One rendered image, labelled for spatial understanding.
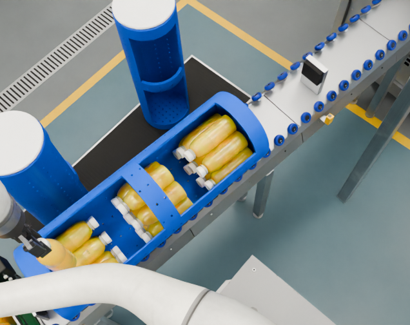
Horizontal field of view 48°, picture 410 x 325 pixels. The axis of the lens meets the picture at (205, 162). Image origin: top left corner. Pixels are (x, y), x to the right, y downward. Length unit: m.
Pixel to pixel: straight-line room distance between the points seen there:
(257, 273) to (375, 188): 1.51
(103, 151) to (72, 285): 2.06
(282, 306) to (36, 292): 0.90
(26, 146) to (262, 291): 1.02
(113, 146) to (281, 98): 1.20
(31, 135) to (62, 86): 1.44
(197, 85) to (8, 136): 1.38
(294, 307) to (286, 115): 0.79
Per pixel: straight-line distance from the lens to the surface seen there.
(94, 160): 2.77
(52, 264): 1.30
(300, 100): 1.96
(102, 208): 1.69
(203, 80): 2.95
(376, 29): 2.26
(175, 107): 2.84
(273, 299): 1.51
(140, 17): 2.10
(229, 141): 1.60
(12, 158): 1.87
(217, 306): 0.68
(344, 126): 3.04
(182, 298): 0.69
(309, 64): 1.89
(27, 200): 2.07
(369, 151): 2.26
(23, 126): 1.92
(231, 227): 2.68
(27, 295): 0.79
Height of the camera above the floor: 2.56
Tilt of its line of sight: 65 degrees down
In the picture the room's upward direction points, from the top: 5 degrees counter-clockwise
